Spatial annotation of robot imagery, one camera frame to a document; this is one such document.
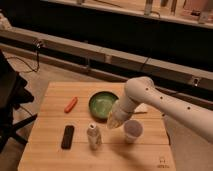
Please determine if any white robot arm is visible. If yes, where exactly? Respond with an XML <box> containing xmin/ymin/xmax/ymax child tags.
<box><xmin>107</xmin><ymin>77</ymin><xmax>213</xmax><ymax>144</ymax></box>

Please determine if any small white bottle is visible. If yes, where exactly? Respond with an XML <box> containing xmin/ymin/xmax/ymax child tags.
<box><xmin>87</xmin><ymin>123</ymin><xmax>102</xmax><ymax>150</ymax></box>

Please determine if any black cable on floor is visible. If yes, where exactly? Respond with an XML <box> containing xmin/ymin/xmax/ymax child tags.
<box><xmin>3</xmin><ymin>39</ymin><xmax>45</xmax><ymax>74</ymax></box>

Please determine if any orange carrot toy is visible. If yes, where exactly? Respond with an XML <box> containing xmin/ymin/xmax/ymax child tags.
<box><xmin>64</xmin><ymin>97</ymin><xmax>78</xmax><ymax>113</ymax></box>

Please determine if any cream tapered gripper tip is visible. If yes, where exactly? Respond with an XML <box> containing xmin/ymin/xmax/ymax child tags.
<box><xmin>107</xmin><ymin>112</ymin><xmax>130</xmax><ymax>129</ymax></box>

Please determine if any black office chair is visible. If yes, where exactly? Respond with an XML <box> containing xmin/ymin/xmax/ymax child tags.
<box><xmin>0</xmin><ymin>50</ymin><xmax>37</xmax><ymax>153</ymax></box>

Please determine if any green bowl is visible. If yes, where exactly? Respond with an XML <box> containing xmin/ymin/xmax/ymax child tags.
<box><xmin>88</xmin><ymin>91</ymin><xmax>118</xmax><ymax>120</ymax></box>

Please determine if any black remote control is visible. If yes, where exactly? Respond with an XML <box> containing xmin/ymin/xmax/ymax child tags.
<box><xmin>61</xmin><ymin>125</ymin><xmax>75</xmax><ymax>149</ymax></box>

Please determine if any white paper cup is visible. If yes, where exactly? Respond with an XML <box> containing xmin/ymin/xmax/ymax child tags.
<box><xmin>123</xmin><ymin>120</ymin><xmax>143</xmax><ymax>143</ymax></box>

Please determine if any wooden table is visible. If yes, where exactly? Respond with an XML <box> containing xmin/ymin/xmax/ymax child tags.
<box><xmin>18</xmin><ymin>82</ymin><xmax>176</xmax><ymax>171</ymax></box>

